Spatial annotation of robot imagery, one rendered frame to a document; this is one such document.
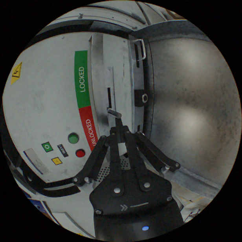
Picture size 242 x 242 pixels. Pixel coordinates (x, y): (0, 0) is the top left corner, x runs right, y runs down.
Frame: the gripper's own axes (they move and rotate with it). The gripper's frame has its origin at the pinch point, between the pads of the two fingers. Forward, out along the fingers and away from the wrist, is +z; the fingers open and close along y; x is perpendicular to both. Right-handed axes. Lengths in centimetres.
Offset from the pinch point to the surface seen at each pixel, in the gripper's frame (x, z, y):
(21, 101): 12.6, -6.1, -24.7
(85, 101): 6.4, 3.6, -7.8
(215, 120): 3.8, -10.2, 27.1
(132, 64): 17.4, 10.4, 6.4
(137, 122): -4.5, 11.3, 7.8
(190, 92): 9.3, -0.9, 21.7
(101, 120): 2.0, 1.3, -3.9
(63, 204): -32, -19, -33
